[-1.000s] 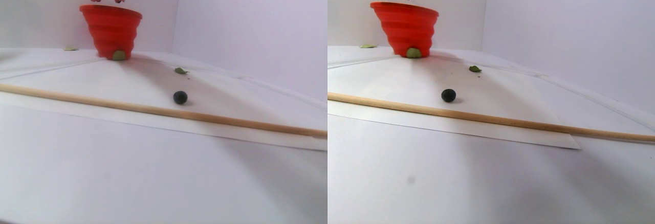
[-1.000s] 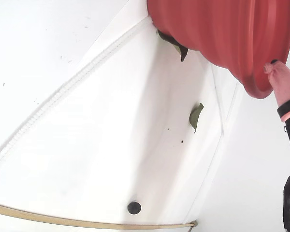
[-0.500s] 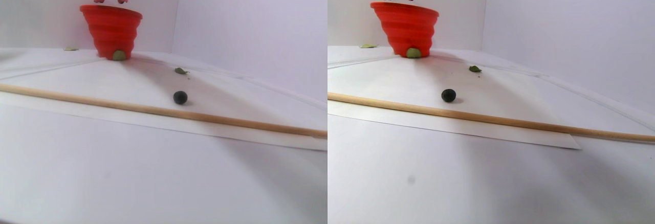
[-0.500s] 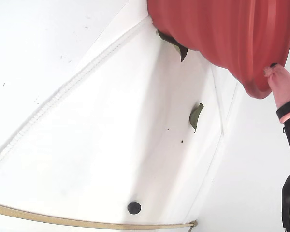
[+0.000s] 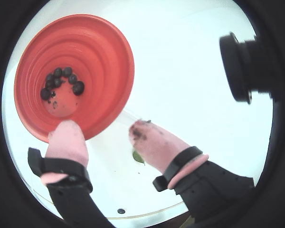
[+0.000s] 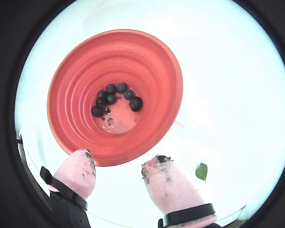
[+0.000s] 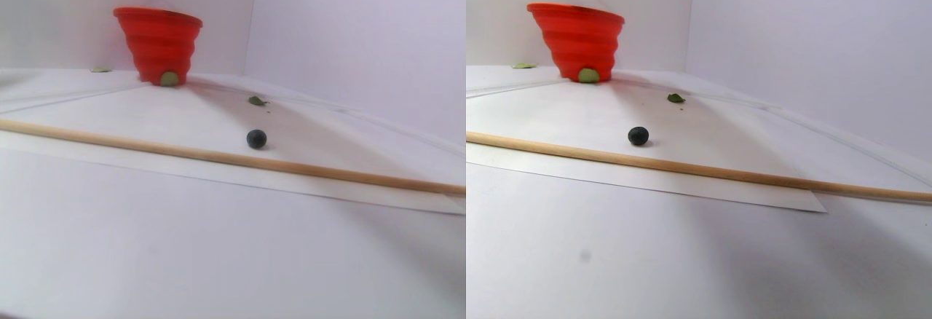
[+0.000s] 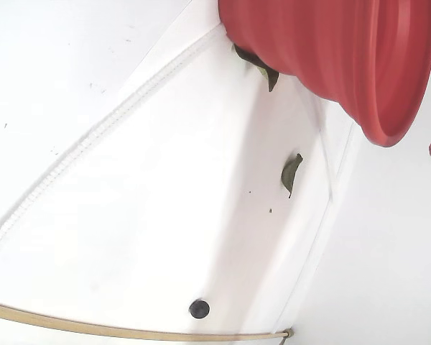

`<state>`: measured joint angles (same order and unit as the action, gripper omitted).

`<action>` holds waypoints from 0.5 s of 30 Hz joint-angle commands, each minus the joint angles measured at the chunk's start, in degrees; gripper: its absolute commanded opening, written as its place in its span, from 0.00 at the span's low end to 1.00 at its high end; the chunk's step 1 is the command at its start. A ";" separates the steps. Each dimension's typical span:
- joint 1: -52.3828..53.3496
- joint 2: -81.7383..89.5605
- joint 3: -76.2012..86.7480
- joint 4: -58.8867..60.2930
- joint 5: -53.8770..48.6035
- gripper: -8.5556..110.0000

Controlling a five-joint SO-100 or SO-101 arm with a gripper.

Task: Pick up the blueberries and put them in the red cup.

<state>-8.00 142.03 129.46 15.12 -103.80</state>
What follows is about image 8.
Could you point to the dark blueberry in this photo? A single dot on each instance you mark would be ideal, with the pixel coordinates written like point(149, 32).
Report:
point(199, 309)

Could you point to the green leaf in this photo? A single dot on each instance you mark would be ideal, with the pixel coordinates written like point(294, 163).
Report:
point(271, 75)
point(291, 174)

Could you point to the wooden dowel stick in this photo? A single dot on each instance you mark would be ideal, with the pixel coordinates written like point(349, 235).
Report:
point(57, 321)

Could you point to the red collapsible silicone cup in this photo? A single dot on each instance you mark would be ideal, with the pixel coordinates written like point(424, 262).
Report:
point(327, 54)

